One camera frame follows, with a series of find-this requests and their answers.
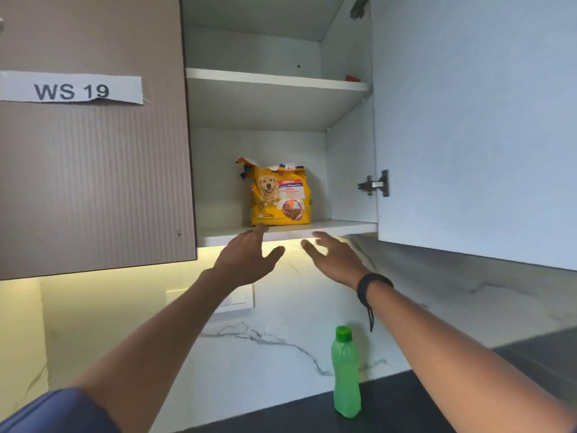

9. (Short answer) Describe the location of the person's right hand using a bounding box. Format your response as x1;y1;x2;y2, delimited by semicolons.
301;232;371;292

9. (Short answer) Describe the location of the person's left hand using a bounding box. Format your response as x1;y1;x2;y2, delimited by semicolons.
213;224;286;287

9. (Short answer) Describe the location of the person's right forearm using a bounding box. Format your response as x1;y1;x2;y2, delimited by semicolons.
362;278;577;433

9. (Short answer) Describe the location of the person's left forearm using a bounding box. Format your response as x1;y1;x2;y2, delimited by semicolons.
68;267;247;433

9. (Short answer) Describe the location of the yellow dog food bag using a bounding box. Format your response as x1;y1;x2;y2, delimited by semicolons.
235;157;312;227

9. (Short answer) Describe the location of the black wristband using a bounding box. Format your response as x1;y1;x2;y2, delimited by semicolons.
356;272;395;333

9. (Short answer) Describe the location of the green plastic bottle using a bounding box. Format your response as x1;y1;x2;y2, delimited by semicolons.
331;326;362;419

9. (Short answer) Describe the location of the white cabinet shelf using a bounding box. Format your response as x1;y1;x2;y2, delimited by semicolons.
185;68;373;133

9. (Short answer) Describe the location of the brown ribbed cabinet door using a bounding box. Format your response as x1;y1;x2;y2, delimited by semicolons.
0;0;198;281

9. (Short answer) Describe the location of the white open cabinet door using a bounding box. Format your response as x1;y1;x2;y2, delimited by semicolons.
369;0;577;272

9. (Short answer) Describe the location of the white paper label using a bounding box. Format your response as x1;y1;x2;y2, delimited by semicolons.
0;70;145;105

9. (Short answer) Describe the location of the blue sleeve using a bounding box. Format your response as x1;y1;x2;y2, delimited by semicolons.
0;388;121;433

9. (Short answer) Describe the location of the white wall switch plate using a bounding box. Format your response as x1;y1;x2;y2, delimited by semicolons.
165;284;256;315

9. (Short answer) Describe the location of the white wall cabinet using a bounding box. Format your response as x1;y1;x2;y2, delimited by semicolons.
179;0;379;248

